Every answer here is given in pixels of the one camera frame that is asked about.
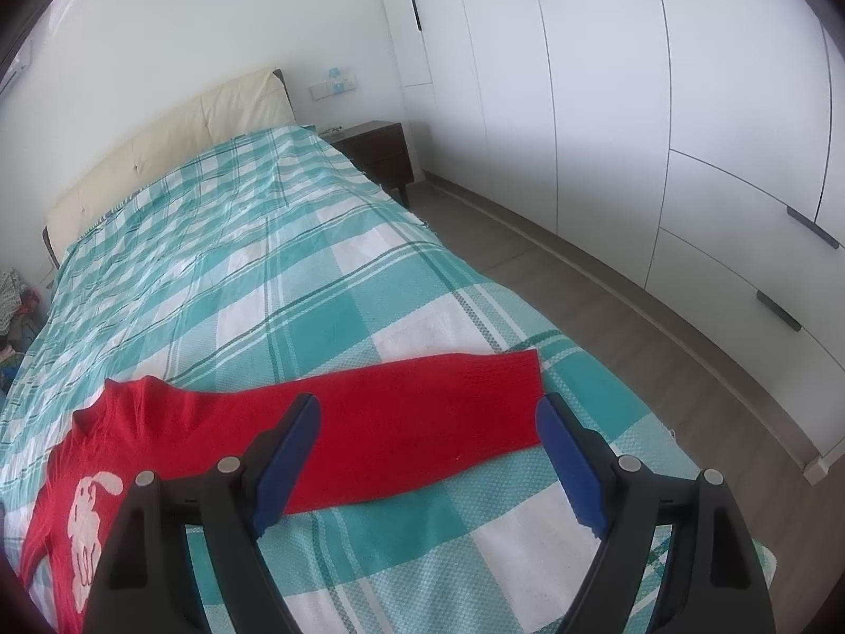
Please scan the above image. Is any cream padded headboard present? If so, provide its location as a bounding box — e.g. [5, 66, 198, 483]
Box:
[43, 67, 298, 265]

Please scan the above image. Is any bed with teal plaid sheet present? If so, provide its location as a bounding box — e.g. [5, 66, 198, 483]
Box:
[0, 124, 780, 634]

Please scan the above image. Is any dark wooden nightstand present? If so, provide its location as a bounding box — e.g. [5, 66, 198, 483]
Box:
[328, 120, 416, 209]

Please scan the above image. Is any pile of clothes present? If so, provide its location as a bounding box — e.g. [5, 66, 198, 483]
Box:
[0, 267, 47, 397]

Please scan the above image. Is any white wardrobe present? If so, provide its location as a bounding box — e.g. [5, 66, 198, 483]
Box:
[370, 0, 845, 470]

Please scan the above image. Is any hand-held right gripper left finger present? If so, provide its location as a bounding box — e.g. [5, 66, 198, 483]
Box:
[82, 393, 324, 634]

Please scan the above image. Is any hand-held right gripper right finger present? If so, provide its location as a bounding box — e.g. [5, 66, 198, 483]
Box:
[534, 393, 776, 634]

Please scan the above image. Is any red towel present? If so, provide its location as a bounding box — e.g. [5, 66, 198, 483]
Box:
[18, 351, 542, 634]

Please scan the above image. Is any white wall switch panel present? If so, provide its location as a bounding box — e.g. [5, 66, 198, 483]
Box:
[310, 68, 358, 100]

